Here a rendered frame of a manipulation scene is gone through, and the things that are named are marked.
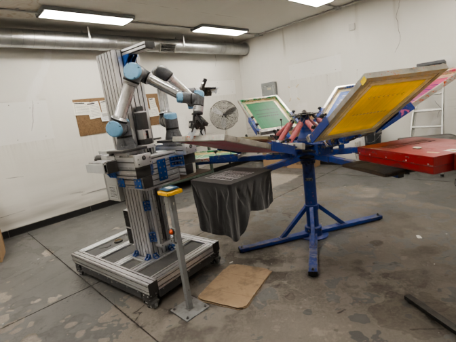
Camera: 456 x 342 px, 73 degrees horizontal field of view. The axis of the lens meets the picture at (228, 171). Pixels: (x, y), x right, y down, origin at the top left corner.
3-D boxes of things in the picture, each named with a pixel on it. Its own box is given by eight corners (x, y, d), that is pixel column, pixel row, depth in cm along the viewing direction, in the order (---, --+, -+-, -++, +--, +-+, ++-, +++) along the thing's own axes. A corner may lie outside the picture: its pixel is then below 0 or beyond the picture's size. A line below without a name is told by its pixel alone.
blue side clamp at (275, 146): (271, 150, 231) (272, 141, 231) (266, 150, 234) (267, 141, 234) (294, 155, 252) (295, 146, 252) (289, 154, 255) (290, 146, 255)
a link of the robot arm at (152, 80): (131, 77, 236) (189, 108, 240) (126, 76, 225) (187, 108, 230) (137, 63, 234) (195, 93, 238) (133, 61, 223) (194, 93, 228)
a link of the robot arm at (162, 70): (163, 60, 262) (205, 99, 283) (159, 62, 271) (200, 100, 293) (155, 70, 259) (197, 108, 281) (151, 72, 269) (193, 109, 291)
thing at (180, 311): (186, 322, 224) (165, 195, 205) (169, 311, 239) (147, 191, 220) (210, 306, 238) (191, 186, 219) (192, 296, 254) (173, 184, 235)
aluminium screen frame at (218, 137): (224, 140, 198) (224, 134, 198) (172, 141, 240) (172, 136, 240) (294, 153, 253) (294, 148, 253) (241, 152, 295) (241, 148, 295)
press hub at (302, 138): (321, 245, 312) (311, 110, 285) (288, 237, 340) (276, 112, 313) (338, 231, 338) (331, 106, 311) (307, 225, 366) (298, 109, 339)
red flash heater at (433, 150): (511, 163, 159) (513, 140, 157) (440, 179, 149) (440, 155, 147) (414, 151, 218) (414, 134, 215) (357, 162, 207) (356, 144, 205)
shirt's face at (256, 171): (229, 185, 214) (229, 184, 214) (191, 180, 245) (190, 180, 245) (271, 169, 246) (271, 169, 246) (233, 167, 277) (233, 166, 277)
